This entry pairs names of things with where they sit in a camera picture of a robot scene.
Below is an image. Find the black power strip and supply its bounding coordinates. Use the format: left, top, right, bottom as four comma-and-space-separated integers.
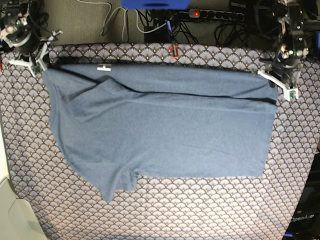
188, 9, 245, 22

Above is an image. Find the red black table clamp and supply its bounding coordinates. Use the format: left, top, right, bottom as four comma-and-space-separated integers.
170, 44, 179, 59

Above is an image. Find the beige plastic object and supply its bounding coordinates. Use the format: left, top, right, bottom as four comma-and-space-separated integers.
0, 127, 47, 240

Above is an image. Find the blue box overhead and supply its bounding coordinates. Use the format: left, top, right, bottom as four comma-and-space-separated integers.
121, 0, 191, 10

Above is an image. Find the blue T-shirt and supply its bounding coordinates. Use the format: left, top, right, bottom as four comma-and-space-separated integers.
42, 64, 278, 201

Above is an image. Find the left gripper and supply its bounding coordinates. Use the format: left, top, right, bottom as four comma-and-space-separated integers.
271, 42, 309, 85

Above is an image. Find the black OpenArm base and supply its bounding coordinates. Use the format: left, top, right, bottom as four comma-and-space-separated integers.
282, 153, 320, 240

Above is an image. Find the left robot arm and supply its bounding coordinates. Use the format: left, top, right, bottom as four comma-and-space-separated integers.
271, 0, 309, 88

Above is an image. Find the white cable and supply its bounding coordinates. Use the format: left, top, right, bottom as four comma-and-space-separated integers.
136, 9, 168, 34

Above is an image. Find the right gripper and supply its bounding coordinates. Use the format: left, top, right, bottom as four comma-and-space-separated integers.
1, 24, 41, 61

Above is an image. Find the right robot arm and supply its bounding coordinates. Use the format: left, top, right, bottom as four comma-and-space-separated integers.
0, 0, 49, 61

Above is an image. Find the fan-patterned table cloth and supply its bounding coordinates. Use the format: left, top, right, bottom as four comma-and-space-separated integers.
0, 53, 320, 240

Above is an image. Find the blue clamp behind table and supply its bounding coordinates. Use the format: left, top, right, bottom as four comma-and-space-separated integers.
165, 20, 174, 43

